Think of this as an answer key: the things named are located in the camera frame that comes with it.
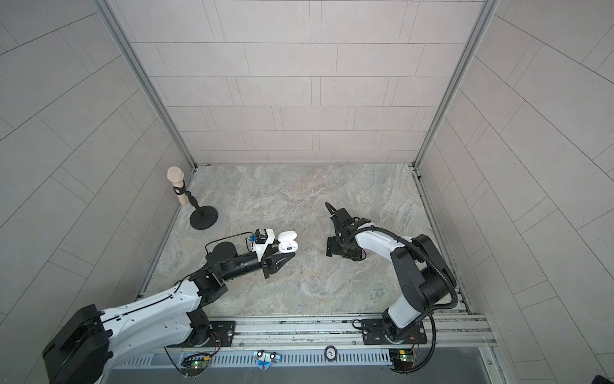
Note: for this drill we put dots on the blue white small device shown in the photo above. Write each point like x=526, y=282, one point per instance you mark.
x=265, y=359

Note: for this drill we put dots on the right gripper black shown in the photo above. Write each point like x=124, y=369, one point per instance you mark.
x=332, y=246

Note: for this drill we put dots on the white earbud charging case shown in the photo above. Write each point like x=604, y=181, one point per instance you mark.
x=287, y=242

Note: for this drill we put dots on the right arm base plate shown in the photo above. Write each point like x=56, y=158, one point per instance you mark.
x=376, y=331

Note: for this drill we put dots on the aluminium rail frame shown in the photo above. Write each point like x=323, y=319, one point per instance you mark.
x=447, y=328

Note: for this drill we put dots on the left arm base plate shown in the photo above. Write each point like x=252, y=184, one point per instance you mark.
x=223, y=332

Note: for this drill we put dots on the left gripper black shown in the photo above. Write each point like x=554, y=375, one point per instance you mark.
x=269, y=265

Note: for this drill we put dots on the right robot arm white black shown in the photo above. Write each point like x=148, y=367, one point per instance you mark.
x=426, y=281

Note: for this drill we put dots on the green circuit board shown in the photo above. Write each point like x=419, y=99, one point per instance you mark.
x=402, y=360
x=194, y=365

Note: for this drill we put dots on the beige microphone on black stand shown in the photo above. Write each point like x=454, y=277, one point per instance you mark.
x=202, y=217

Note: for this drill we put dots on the left green circuit board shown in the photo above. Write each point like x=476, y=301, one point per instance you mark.
x=194, y=365

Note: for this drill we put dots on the right green circuit board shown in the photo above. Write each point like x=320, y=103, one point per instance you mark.
x=402, y=360

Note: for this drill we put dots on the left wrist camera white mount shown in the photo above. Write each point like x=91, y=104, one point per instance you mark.
x=261, y=243

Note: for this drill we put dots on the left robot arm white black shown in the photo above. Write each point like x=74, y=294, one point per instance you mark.
x=94, y=341

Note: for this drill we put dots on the round black sticker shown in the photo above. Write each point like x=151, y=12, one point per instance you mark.
x=330, y=354

